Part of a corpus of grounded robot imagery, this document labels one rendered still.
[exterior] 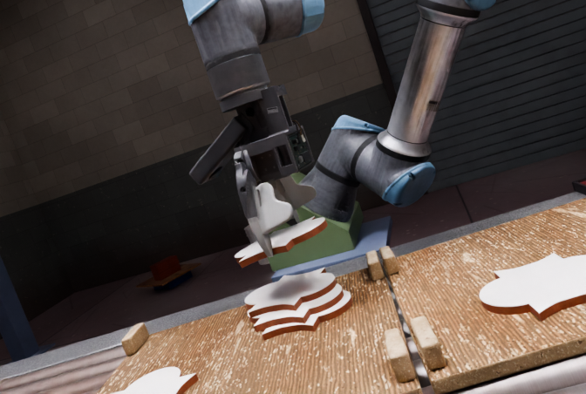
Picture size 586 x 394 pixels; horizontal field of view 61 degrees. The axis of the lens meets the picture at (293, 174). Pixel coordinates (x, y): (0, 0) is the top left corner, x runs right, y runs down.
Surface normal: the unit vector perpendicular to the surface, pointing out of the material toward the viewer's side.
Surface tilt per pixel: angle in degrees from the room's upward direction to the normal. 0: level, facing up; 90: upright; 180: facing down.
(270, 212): 67
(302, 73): 90
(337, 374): 0
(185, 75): 90
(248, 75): 91
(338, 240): 90
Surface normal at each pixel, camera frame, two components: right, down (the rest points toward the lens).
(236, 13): 0.52, -0.08
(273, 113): -0.33, 0.22
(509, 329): -0.33, -0.94
